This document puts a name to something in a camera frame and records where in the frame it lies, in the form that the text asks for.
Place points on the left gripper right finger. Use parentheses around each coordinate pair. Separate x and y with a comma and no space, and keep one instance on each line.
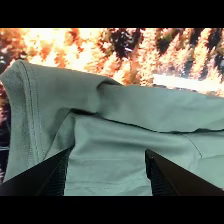
(180,178)

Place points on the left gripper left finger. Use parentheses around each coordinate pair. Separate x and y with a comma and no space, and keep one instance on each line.
(40,176)

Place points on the green T-shirt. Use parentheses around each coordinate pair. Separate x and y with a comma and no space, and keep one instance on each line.
(133,133)

